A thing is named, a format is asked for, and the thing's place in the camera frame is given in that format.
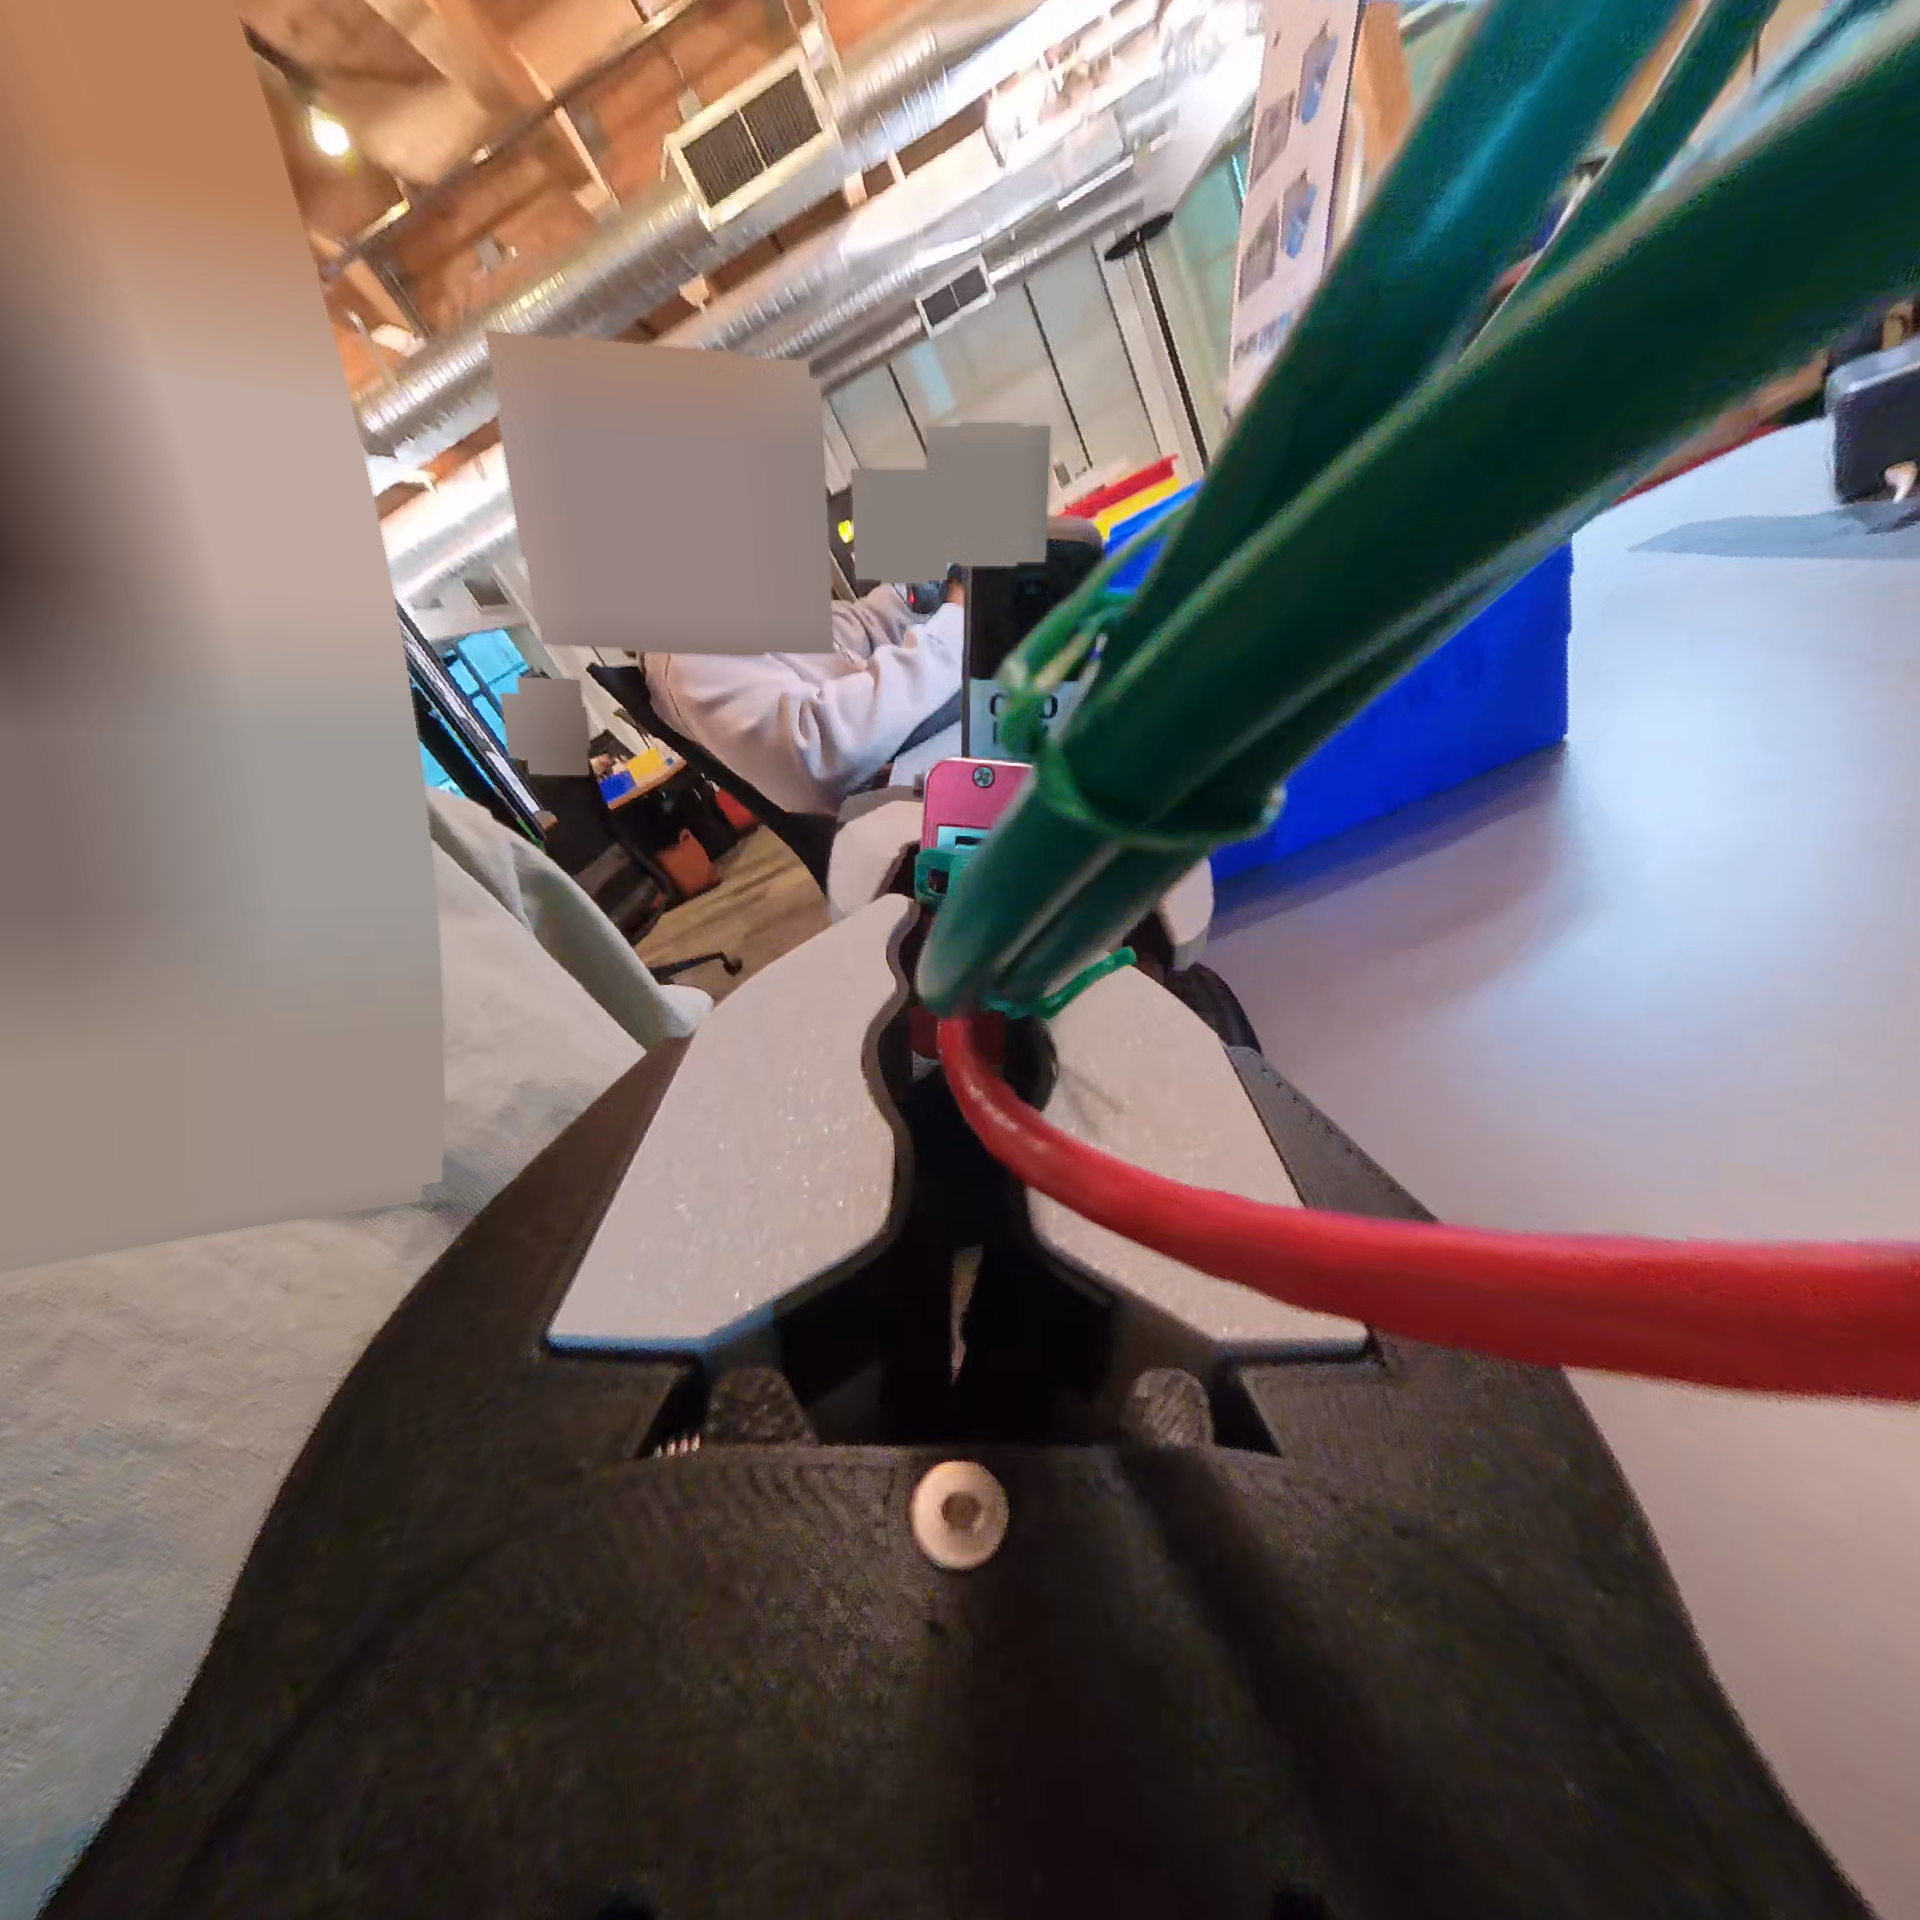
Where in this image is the red ethernet splitter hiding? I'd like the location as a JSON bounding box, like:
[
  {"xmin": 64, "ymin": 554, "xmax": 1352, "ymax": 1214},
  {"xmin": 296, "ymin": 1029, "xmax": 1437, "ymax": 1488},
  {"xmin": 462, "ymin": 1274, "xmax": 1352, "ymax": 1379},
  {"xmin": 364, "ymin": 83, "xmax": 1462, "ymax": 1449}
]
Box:
[{"xmin": 918, "ymin": 757, "xmax": 1040, "ymax": 903}]

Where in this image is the person's pale sweater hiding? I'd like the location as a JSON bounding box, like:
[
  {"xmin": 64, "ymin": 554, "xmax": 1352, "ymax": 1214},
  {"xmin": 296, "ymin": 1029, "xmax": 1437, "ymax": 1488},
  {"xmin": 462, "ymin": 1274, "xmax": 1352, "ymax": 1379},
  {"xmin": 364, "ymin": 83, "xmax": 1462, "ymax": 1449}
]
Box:
[{"xmin": 0, "ymin": 786, "xmax": 719, "ymax": 1893}]

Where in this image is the green ethernet cable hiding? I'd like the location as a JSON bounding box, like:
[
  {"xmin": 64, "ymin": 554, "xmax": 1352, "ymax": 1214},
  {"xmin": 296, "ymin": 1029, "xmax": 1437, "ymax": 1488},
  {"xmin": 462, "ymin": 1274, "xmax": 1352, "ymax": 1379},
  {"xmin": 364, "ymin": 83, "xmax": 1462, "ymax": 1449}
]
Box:
[{"xmin": 911, "ymin": 0, "xmax": 1920, "ymax": 1024}]

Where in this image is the ceiling air vent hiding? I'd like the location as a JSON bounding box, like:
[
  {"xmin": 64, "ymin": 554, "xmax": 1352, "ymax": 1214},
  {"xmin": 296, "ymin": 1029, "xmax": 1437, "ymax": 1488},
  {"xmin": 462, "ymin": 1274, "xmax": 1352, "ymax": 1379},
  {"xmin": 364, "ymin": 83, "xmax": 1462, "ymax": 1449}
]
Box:
[{"xmin": 662, "ymin": 57, "xmax": 842, "ymax": 231}]

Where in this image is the large grey power box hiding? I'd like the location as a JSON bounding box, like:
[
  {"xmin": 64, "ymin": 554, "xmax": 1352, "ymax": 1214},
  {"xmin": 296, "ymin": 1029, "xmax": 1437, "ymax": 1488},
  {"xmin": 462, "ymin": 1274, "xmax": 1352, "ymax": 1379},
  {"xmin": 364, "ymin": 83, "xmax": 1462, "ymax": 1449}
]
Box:
[{"xmin": 1824, "ymin": 346, "xmax": 1920, "ymax": 509}]

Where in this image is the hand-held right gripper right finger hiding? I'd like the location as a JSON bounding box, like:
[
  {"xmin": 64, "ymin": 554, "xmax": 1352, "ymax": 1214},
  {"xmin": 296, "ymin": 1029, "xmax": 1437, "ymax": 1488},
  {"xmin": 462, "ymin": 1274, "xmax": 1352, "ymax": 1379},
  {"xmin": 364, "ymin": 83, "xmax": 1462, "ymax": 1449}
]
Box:
[{"xmin": 1026, "ymin": 971, "xmax": 1378, "ymax": 1349}]

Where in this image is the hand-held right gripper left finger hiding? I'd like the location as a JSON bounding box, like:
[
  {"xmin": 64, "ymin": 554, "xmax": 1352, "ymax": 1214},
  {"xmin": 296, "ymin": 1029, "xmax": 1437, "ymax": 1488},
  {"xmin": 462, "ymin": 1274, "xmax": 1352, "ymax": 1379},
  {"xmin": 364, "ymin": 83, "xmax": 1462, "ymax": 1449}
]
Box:
[{"xmin": 543, "ymin": 896, "xmax": 920, "ymax": 1363}]

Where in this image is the silver ventilation duct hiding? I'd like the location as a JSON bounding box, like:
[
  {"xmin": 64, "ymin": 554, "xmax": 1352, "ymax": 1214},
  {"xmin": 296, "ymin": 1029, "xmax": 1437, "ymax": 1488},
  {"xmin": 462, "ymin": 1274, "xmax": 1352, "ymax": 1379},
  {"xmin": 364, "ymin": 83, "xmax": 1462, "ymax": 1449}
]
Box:
[{"xmin": 359, "ymin": 0, "xmax": 1261, "ymax": 453}]

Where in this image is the red ethernet cable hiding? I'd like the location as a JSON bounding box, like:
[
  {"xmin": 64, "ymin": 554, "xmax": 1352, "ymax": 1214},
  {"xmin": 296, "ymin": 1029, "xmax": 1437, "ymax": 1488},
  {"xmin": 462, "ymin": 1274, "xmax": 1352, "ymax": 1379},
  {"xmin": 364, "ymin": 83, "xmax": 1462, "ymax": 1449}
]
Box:
[{"xmin": 932, "ymin": 1008, "xmax": 1920, "ymax": 1408}]

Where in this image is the blue plastic bin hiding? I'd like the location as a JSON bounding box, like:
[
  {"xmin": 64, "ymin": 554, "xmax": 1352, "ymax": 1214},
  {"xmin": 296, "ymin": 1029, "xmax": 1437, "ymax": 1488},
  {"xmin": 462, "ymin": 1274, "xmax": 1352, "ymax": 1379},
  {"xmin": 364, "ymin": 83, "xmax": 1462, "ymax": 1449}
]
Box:
[{"xmin": 1093, "ymin": 504, "xmax": 1578, "ymax": 887}]

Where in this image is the black floor lamp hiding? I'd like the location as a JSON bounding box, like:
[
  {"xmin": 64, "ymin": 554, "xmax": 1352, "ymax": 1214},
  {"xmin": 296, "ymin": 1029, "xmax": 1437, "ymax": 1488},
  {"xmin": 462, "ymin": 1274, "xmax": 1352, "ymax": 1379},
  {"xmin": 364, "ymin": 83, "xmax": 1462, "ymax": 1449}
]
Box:
[{"xmin": 1107, "ymin": 211, "xmax": 1213, "ymax": 472}]

